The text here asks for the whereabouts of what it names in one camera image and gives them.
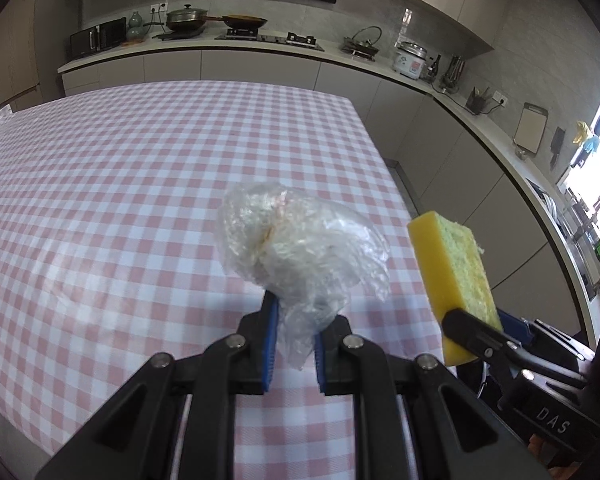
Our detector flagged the clear plastic bag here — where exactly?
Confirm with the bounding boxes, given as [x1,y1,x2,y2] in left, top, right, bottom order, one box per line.
[216,182,392,372]

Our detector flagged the tall beige cabinet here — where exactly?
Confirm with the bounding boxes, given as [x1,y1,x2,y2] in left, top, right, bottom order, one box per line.
[0,0,76,111]

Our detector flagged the lidded steel pan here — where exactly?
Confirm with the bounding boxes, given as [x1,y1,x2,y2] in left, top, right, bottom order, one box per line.
[165,4,211,32]

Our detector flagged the black microwave oven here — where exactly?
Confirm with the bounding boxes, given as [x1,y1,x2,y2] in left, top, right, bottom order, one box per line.
[69,16,127,59]

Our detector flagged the black gas stove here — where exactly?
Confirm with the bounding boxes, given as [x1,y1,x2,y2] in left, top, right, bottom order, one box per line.
[215,29,326,51]

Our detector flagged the green ceramic vase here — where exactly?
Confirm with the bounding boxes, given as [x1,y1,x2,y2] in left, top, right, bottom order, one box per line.
[126,11,146,42]

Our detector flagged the yellow sponge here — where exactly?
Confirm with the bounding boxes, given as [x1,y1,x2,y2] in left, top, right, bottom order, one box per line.
[407,210,505,366]

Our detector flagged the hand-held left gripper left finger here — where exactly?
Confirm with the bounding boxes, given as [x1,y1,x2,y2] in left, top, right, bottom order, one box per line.
[35,290,281,480]

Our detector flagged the white cutting board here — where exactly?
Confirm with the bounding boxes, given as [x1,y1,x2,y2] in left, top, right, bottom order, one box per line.
[512,102,549,153]

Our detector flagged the black utensil holder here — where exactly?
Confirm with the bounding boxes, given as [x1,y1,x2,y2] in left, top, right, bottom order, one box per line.
[466,86,491,115]

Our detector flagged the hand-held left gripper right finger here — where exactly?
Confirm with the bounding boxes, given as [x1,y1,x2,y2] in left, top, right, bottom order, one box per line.
[312,312,553,480]

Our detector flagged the yellow rubber gloves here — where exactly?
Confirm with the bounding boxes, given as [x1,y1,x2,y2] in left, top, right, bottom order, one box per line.
[572,120,600,153]

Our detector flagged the black induction cooker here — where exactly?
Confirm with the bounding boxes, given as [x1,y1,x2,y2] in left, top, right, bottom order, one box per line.
[152,29,206,41]

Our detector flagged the pink checked tablecloth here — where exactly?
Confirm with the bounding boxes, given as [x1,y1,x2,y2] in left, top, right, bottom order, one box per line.
[0,80,446,480]

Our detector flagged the dark kettle with handle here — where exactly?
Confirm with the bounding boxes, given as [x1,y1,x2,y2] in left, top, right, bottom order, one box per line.
[342,26,383,57]

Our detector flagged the white rice cooker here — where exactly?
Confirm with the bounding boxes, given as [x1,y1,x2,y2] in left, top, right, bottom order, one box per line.
[394,40,428,81]

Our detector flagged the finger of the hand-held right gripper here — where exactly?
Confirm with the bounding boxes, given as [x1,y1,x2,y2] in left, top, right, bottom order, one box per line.
[497,309,598,363]
[441,307,588,411]

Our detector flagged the kitchen counter with cabinets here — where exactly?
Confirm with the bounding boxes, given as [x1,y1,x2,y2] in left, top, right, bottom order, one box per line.
[57,37,600,331]

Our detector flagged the black cleaver knife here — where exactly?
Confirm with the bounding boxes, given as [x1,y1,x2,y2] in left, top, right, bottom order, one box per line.
[550,126,566,170]

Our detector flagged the black wok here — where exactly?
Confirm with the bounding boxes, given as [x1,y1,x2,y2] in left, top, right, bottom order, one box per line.
[205,14,269,31]

